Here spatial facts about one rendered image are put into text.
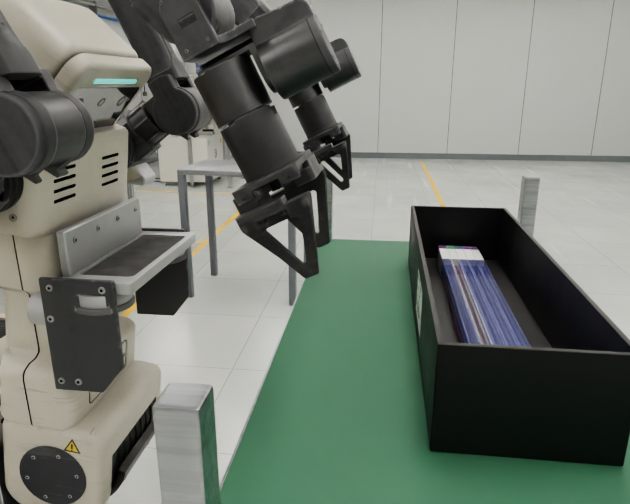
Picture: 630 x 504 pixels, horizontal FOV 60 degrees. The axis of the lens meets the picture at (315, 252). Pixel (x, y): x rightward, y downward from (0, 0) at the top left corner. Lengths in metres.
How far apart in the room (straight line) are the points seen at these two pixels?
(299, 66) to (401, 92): 9.34
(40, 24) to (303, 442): 0.55
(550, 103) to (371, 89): 2.99
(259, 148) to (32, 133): 0.21
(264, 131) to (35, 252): 0.43
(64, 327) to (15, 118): 0.31
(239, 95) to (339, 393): 0.34
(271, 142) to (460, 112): 9.44
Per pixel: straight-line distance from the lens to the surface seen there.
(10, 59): 0.61
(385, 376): 0.67
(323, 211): 0.58
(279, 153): 0.51
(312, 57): 0.49
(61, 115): 0.60
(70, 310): 0.77
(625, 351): 0.56
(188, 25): 0.51
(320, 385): 0.64
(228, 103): 0.51
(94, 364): 0.79
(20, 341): 0.92
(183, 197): 3.32
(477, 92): 9.94
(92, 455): 0.90
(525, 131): 10.14
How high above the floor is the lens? 1.28
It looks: 17 degrees down
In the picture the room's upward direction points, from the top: straight up
